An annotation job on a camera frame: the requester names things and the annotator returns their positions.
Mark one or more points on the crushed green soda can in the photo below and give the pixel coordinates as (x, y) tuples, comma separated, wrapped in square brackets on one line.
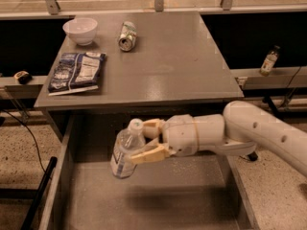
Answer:
[(127, 37)]

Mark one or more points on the blue snack bag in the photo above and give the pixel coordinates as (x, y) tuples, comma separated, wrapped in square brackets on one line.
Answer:
[(75, 73)]

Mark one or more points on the black wheeled stand leg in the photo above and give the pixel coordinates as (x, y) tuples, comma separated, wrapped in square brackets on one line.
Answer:
[(267, 100)]

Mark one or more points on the black stand leg left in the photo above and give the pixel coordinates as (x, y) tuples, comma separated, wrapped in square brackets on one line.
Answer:
[(35, 195)]

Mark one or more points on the white bowl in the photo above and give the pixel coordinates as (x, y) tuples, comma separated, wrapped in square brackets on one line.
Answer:
[(82, 30)]

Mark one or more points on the grey open drawer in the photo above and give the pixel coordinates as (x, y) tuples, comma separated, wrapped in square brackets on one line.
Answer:
[(203, 192)]

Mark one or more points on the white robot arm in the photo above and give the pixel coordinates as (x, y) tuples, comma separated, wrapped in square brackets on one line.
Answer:
[(237, 131)]

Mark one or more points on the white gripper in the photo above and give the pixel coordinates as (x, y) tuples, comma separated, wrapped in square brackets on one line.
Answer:
[(179, 134)]

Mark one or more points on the grey cabinet counter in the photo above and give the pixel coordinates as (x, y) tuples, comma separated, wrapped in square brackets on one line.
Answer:
[(175, 61)]

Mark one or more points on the clear plastic water bottle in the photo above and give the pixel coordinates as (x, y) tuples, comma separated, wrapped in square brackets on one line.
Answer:
[(128, 142)]

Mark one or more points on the small black yellow tape measure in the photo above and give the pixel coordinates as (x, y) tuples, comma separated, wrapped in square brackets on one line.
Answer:
[(23, 77)]

